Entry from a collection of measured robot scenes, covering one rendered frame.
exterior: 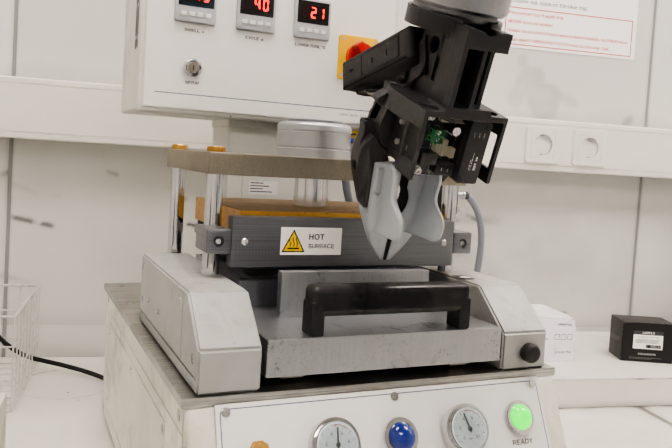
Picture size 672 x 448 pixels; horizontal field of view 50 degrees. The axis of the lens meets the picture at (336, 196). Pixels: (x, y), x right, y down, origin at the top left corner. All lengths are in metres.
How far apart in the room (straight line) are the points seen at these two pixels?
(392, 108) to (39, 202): 0.86
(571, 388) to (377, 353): 0.63
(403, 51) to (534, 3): 0.95
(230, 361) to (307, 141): 0.26
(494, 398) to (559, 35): 0.97
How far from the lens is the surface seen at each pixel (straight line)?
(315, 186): 0.74
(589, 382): 1.20
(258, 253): 0.64
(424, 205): 0.59
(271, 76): 0.88
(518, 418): 0.66
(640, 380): 1.26
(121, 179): 1.28
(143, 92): 0.84
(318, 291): 0.56
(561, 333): 1.27
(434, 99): 0.52
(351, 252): 0.67
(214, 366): 0.55
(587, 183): 1.53
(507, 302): 0.69
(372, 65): 0.59
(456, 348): 0.64
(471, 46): 0.50
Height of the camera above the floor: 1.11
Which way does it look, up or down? 3 degrees down
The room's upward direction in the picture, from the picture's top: 4 degrees clockwise
